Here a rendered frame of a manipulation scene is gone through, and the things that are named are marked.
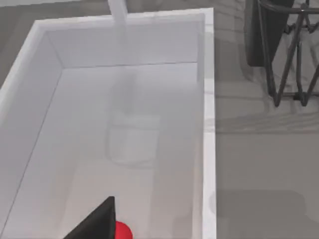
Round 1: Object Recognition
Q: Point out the black wire rack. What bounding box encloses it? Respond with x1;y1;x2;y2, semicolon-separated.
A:
245;0;319;108

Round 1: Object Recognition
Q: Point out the red round object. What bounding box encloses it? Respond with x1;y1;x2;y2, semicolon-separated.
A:
115;221;133;239

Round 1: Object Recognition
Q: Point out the white sink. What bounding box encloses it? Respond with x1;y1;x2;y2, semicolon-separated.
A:
0;7;217;239

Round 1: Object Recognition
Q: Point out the white tap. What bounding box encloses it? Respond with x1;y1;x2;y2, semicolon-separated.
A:
107;0;130;28

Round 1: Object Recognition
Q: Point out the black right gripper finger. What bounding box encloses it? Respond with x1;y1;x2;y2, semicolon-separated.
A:
62;196;117;239

